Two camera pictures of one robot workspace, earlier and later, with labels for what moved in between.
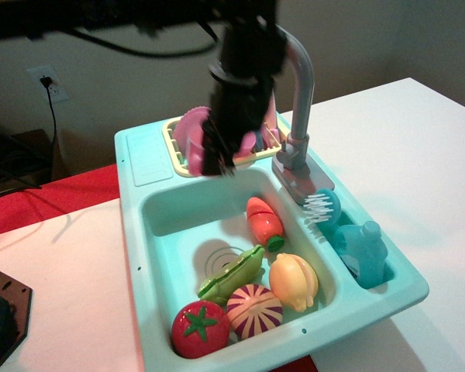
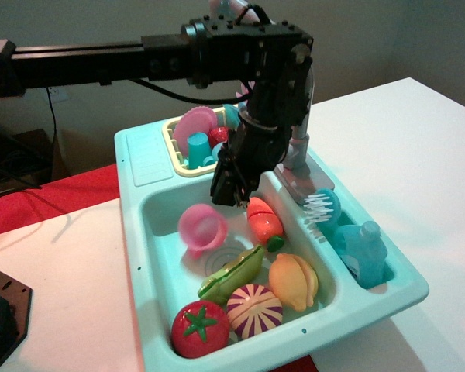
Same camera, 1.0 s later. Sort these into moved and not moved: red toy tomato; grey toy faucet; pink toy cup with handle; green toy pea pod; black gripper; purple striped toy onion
Moved: pink toy cup with handle; black gripper
Not moved: purple striped toy onion; green toy pea pod; red toy tomato; grey toy faucet
